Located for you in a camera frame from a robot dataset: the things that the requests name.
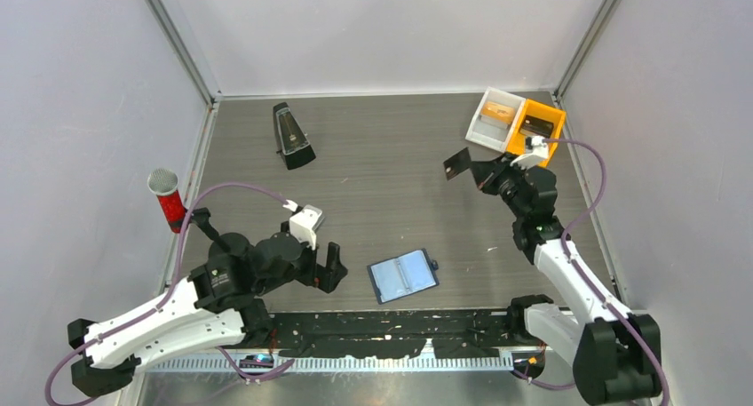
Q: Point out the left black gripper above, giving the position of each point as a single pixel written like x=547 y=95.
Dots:
x=334 y=270

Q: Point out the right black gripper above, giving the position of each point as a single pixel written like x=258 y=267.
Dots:
x=485 y=171

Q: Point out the blue leather card holder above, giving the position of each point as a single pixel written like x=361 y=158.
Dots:
x=403 y=276

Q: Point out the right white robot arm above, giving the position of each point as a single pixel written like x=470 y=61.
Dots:
x=614 y=353

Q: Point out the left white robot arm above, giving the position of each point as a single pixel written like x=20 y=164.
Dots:
x=218 y=304

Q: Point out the yellow plastic bin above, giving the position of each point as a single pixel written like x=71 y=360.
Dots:
x=516 y=142

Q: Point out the white plastic bin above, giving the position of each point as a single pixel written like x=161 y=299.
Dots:
x=488 y=133

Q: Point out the black box in bin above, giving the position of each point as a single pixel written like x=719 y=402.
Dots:
x=534 y=126

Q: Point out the black metronome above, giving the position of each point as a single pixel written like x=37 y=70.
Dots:
x=293 y=146

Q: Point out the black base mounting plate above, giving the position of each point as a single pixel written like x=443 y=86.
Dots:
x=452 y=334

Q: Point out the red microphone with stand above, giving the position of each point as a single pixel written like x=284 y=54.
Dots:
x=163 y=183

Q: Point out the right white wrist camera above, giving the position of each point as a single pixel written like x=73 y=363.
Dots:
x=536 y=151

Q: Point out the slotted aluminium rail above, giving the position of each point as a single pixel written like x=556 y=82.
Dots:
x=428 y=362

